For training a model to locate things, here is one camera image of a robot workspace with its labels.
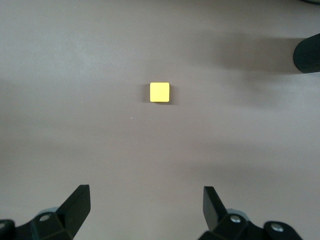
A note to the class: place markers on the black ribbed cylinder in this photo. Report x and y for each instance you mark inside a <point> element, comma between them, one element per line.
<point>308,55</point>

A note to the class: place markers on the yellow block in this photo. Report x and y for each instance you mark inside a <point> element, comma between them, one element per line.
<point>160,92</point>

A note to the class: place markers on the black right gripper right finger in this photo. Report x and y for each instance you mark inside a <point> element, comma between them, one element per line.
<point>212,212</point>

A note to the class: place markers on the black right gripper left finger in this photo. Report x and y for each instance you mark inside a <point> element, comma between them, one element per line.
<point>75,210</point>

